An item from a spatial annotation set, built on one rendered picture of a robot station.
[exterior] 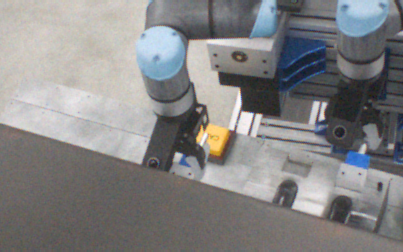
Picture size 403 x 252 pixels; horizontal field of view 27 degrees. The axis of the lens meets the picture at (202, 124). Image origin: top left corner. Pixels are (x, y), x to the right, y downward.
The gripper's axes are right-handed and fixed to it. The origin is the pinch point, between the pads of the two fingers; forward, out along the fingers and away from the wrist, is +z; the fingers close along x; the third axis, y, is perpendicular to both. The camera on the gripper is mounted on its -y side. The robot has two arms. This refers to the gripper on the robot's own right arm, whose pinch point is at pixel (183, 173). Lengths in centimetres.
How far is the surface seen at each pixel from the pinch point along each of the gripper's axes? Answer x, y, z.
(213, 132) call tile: 2.3, 17.4, 11.4
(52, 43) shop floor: 106, 88, 95
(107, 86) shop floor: 76, 76, 95
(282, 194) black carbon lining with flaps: -17.6, 5.2, 6.7
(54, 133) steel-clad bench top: 37.5, 8.6, 15.1
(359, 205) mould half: -32.2, 7.1, 6.0
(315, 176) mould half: -22.4, 10.6, 6.0
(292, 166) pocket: -16.8, 13.0, 8.7
